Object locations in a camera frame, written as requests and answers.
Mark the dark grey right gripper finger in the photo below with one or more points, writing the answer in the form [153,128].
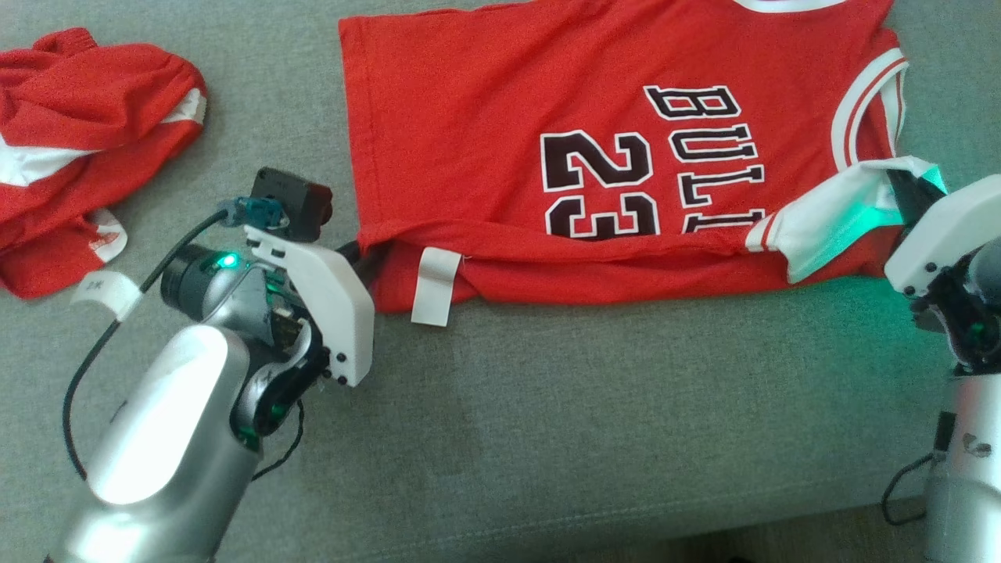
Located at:
[911,195]

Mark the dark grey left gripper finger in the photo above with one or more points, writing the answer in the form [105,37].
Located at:
[353,256]

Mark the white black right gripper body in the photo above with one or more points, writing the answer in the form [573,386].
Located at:
[946,227]

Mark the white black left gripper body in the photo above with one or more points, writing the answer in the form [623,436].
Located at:
[336,305]

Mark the red Bulls 23 jersey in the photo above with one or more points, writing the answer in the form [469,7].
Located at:
[469,117]

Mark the red white shorts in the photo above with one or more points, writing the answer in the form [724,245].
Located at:
[78,102]

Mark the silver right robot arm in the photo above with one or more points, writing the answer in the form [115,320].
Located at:
[970,469]

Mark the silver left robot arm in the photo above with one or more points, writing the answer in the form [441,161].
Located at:
[172,407]

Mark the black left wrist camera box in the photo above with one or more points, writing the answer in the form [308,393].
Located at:
[289,195]

